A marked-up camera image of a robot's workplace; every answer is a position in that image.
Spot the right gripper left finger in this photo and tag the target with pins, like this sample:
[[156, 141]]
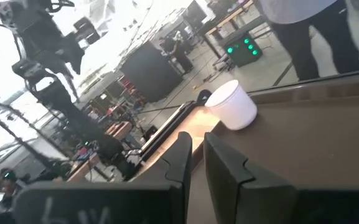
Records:
[[104, 205]]

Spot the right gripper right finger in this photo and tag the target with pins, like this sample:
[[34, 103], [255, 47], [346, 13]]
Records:
[[260, 202]]

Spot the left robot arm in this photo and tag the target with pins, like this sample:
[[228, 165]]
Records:
[[61, 102]]

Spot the small wooden table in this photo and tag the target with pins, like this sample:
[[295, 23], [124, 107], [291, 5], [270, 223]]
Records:
[[84, 168], [120, 129]]

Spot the large black cabinet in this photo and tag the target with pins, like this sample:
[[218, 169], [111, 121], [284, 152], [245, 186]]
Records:
[[151, 73]]

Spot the white mug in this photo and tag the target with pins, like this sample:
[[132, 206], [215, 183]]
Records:
[[232, 105]]

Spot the person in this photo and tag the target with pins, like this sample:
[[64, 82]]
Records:
[[177, 53], [306, 46], [3, 183]]

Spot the black box with green lights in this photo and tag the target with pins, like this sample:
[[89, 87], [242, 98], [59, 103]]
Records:
[[243, 51]]

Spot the long wooden workbench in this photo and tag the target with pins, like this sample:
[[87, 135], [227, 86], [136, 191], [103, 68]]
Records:
[[229, 17]]

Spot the black frame strut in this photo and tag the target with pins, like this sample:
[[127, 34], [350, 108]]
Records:
[[17, 137]]

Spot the black table frame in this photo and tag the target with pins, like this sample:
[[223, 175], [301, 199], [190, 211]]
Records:
[[166, 130]]

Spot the black loop bracket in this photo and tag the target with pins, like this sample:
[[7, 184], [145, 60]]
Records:
[[204, 95]]

